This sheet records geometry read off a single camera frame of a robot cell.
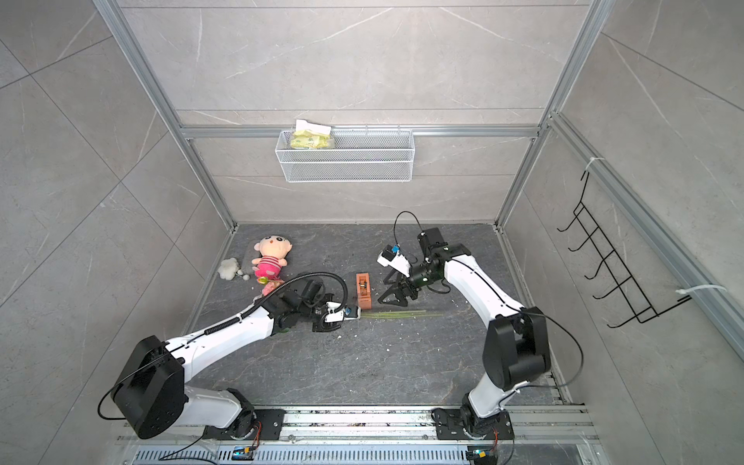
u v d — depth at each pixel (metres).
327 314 0.70
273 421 0.73
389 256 0.70
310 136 0.84
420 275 0.71
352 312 0.69
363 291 0.94
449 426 0.73
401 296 0.70
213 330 0.49
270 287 0.86
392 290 0.70
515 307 0.47
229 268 1.04
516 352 0.45
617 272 0.66
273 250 1.02
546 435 0.73
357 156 1.01
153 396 0.41
